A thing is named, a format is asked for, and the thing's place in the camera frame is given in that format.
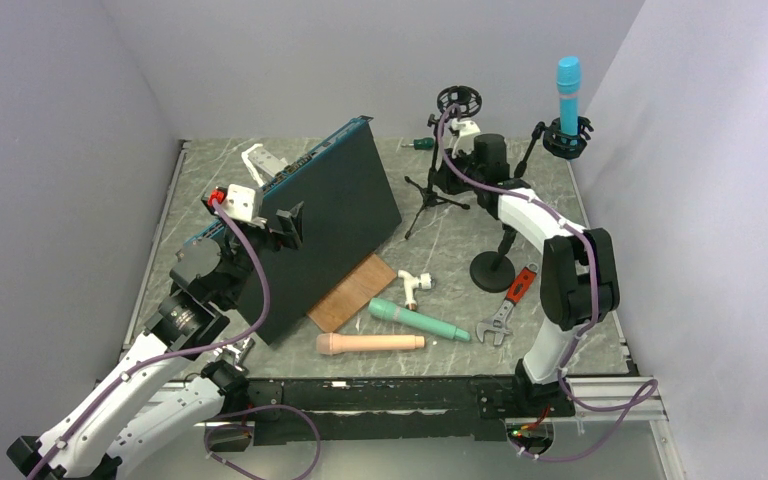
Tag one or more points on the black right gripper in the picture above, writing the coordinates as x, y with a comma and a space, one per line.
444, 179

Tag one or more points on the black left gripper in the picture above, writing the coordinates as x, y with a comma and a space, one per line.
291, 234

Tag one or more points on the black tripod microphone stand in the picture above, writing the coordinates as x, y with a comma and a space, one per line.
468, 103

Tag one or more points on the black round-base microphone stand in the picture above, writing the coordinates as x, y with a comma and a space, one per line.
493, 271

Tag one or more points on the beige microphone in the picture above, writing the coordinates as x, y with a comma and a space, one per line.
333, 343

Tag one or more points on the green microphone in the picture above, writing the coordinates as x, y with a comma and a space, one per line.
388, 311

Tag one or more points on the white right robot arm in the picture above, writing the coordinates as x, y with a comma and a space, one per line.
578, 278

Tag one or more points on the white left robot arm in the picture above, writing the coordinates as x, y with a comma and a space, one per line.
109, 433

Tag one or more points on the blue microphone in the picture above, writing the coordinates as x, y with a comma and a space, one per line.
568, 82

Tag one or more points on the wooden board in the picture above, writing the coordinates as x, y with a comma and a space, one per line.
351, 294

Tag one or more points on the chrome faucet fitting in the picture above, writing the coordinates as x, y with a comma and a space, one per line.
235, 353

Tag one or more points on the white plastic faucet fitting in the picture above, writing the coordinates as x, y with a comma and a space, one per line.
411, 284

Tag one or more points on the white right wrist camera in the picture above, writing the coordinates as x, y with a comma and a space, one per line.
464, 132

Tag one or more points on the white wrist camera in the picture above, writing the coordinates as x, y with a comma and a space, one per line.
464, 132
240, 203

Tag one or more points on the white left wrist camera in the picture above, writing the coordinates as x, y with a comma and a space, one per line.
240, 203

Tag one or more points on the green handled screwdriver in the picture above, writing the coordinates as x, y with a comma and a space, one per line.
420, 144

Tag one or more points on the white metal bracket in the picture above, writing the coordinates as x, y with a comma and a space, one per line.
262, 165

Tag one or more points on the dark blue-edged network switch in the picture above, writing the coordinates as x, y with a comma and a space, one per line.
349, 211

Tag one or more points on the black round-base shock-mount stand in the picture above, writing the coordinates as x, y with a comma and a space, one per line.
556, 142

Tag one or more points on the red handled adjustable wrench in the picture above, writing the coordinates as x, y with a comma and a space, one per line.
497, 324

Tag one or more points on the black mounting base rail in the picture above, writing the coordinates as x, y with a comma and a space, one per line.
383, 408

